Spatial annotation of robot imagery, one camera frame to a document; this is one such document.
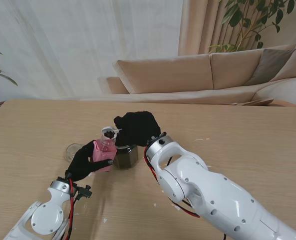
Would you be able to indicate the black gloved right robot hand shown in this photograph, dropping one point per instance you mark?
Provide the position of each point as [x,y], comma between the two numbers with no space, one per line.
[140,128]

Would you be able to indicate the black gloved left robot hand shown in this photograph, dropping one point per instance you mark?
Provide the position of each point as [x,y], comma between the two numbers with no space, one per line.
[81,165]

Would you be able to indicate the clear glass jar lid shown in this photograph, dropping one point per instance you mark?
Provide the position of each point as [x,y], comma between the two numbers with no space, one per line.
[71,151]

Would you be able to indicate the pink square coffee jar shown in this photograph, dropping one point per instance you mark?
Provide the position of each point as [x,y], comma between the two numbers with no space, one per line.
[102,155]

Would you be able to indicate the white plastic spoon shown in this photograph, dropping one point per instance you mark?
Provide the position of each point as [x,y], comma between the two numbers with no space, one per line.
[109,132]

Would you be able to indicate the glass jar of coffee beans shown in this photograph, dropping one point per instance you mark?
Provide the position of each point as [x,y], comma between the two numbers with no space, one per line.
[126,157]

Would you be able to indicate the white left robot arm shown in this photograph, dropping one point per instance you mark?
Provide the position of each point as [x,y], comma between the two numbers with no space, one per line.
[43,215]

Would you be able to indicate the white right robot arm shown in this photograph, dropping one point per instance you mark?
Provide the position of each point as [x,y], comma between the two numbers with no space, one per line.
[212,200]

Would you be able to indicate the beige sofa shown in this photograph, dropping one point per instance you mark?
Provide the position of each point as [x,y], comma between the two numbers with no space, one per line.
[167,75]

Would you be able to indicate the white sheer curtain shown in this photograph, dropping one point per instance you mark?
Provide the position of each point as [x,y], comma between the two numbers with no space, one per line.
[75,45]

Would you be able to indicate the beige pleated curtain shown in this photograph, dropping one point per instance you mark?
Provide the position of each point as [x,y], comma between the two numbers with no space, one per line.
[200,27]

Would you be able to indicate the wooden tray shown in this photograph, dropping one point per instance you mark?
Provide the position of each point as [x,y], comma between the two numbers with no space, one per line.
[258,102]

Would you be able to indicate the grey sofa cushion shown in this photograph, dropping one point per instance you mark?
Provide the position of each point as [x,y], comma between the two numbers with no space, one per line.
[270,65]

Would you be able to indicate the white blanket on sofa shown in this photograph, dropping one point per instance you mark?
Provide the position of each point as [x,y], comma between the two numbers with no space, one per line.
[285,91]

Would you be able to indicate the tall leafy green plant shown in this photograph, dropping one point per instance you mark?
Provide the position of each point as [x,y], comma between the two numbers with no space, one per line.
[237,15]

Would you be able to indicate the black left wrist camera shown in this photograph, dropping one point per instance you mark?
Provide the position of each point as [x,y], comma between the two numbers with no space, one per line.
[84,192]

